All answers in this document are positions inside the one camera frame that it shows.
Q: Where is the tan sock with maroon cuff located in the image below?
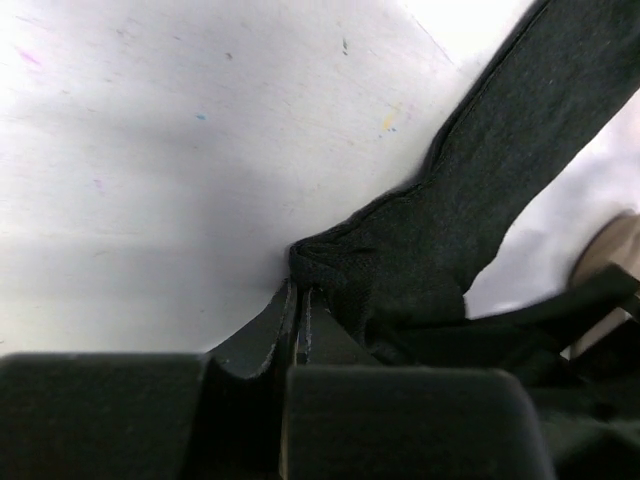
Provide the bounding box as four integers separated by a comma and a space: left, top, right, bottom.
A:
568, 213, 639, 286

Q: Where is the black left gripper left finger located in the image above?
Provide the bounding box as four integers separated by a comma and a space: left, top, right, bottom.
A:
204, 279, 296, 385

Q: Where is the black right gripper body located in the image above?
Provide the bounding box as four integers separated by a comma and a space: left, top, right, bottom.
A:
369, 265, 639, 479

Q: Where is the plain black sock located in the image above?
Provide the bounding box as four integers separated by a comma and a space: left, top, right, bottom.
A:
289, 0, 639, 365

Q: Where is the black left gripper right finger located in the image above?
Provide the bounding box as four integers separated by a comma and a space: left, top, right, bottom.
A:
294, 290, 380, 366

